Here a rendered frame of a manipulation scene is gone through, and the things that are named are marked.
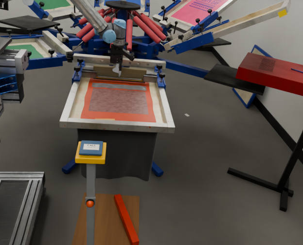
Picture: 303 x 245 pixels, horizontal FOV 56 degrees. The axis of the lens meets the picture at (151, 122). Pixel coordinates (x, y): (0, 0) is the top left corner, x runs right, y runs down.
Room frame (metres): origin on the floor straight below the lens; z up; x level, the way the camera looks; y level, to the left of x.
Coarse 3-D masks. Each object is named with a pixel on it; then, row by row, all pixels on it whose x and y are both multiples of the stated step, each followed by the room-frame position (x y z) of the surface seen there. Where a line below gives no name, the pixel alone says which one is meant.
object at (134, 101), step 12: (132, 84) 1.81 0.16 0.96; (144, 84) 1.84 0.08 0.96; (120, 96) 1.60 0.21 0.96; (132, 96) 1.63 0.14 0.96; (144, 96) 1.65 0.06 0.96; (120, 108) 1.45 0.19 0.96; (132, 108) 1.47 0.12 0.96; (144, 108) 1.49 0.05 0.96; (120, 120) 1.32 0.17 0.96; (132, 120) 1.34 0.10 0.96; (144, 120) 1.36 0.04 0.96
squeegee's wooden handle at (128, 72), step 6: (96, 66) 1.79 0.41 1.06; (102, 66) 1.80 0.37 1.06; (108, 66) 1.81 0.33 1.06; (114, 66) 1.83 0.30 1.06; (96, 72) 1.79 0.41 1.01; (102, 72) 1.80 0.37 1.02; (108, 72) 1.80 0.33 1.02; (114, 72) 1.81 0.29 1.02; (126, 72) 1.82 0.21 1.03; (132, 72) 1.82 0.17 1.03; (138, 72) 1.83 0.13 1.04; (144, 72) 1.84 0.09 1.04; (138, 78) 1.83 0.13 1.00
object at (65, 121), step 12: (72, 84) 1.61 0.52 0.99; (156, 84) 1.85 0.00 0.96; (72, 96) 1.45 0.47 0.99; (72, 108) 1.36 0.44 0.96; (168, 108) 1.46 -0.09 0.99; (60, 120) 1.19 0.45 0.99; (72, 120) 1.20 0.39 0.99; (84, 120) 1.22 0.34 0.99; (96, 120) 1.23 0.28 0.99; (108, 120) 1.25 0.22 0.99; (168, 120) 1.33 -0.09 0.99; (168, 132) 1.26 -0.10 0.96
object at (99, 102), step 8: (96, 80) 1.79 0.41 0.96; (104, 80) 1.81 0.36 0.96; (112, 80) 1.83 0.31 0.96; (88, 88) 1.65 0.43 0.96; (96, 88) 1.67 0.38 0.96; (104, 88) 1.68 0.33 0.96; (112, 88) 1.70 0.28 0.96; (88, 96) 1.55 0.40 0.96; (96, 96) 1.56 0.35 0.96; (104, 96) 1.57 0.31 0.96; (112, 96) 1.59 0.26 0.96; (88, 104) 1.45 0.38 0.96; (96, 104) 1.46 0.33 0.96; (104, 104) 1.47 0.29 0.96; (112, 104) 1.49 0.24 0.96; (88, 112) 1.36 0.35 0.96; (96, 112) 1.37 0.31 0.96; (104, 112) 1.38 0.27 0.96; (112, 112) 1.39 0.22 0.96
